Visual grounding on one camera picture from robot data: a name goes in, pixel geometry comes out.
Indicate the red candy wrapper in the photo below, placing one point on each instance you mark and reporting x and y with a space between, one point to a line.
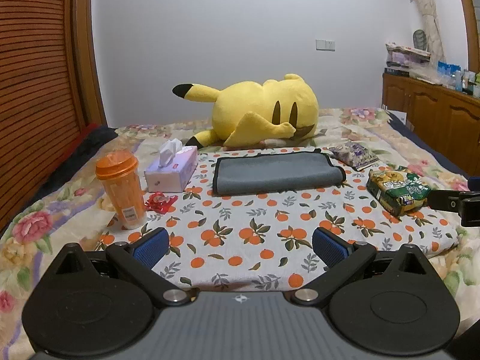
160 203

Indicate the stack of books and papers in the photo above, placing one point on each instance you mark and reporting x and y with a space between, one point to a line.
401 59

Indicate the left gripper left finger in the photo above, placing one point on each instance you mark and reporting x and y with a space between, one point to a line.
134 262

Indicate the purple and grey towel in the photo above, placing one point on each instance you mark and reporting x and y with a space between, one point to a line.
270 173

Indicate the orange-print white cloth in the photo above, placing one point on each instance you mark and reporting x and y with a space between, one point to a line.
264 241

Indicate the items on cabinet top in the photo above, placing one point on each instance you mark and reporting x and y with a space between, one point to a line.
454 77

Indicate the white wall switch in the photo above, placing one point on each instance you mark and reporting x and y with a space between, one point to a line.
325 45

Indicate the pink tissue box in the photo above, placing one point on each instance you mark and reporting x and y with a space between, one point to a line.
173 167

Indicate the wooden sideboard cabinet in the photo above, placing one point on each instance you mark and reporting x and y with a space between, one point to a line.
445 119

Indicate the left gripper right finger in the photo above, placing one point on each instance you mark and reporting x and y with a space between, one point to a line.
346 263

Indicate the beige curtain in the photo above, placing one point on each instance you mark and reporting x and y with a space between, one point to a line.
428 11

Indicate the yellow Pikachu plush toy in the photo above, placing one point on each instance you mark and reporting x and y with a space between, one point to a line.
247 113

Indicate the green instant noodle pack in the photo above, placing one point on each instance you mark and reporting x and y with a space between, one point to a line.
398 192

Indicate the purple snack packet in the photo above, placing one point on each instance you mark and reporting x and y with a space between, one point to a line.
354 155

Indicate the wooden louvered door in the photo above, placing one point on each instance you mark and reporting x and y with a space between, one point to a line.
50 95

